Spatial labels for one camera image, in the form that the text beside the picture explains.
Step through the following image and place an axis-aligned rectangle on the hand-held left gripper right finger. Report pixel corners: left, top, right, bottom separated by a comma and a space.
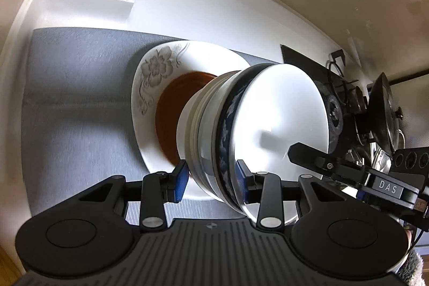
235, 159, 340, 228

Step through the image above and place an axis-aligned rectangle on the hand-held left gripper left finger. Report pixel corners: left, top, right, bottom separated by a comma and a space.
79, 160, 189, 228

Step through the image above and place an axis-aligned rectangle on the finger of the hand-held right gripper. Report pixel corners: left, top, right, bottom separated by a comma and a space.
287, 142, 373, 185

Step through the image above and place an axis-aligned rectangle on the plain white bowl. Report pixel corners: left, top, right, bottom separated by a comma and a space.
176, 70, 242, 180

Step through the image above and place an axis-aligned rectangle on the brown round plate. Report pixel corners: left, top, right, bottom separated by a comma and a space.
154, 71, 218, 166

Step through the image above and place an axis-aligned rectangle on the white bowl with blue pattern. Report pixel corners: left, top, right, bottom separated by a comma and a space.
216, 63, 331, 220

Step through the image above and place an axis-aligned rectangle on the white square floral plate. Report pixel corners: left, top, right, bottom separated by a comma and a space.
131, 40, 299, 227

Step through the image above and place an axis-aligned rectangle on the person's right forearm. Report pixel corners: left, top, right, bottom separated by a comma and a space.
400, 251, 427, 286

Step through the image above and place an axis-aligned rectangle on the metal stove burner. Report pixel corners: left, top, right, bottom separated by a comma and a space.
326, 94, 346, 140

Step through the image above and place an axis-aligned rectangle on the black pot support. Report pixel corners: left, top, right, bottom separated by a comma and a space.
326, 50, 370, 114

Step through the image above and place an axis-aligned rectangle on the black gas stove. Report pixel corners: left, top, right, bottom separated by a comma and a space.
280, 44, 378, 173

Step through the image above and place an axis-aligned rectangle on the grey table mat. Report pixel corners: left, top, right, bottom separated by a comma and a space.
21, 26, 286, 227

